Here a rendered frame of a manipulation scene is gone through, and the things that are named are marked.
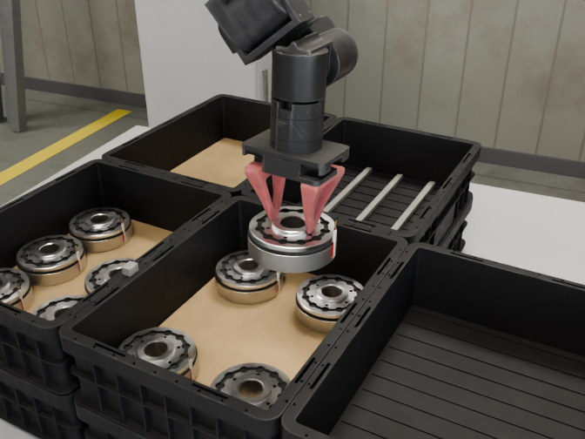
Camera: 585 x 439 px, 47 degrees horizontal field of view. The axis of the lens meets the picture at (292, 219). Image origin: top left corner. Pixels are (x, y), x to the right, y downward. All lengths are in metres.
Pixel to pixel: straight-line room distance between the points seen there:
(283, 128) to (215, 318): 0.37
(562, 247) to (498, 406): 0.66
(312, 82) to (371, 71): 2.85
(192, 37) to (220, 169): 1.76
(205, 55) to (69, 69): 1.59
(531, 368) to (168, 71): 2.57
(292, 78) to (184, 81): 2.54
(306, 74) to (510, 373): 0.48
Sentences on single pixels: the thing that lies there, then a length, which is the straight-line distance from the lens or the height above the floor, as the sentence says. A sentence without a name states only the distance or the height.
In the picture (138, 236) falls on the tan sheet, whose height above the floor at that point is 0.83.
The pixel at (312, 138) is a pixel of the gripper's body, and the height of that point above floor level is 1.16.
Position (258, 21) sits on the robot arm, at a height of 1.27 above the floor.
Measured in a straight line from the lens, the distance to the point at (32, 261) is 1.11.
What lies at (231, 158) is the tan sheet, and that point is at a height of 0.83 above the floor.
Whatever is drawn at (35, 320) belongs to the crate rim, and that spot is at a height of 0.93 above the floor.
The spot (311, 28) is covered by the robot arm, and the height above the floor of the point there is 1.26.
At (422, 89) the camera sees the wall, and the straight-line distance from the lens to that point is 3.49.
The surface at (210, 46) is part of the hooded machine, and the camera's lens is 3.09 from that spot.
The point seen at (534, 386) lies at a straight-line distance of 0.92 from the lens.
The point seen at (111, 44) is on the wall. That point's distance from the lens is 4.26.
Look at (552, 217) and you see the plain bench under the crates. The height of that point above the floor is 0.70.
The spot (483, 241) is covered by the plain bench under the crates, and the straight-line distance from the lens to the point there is 1.45.
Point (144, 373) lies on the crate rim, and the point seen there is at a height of 0.93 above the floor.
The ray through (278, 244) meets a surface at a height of 1.04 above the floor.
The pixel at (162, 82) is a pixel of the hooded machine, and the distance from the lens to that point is 3.28.
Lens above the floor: 1.43
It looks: 30 degrees down
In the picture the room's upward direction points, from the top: straight up
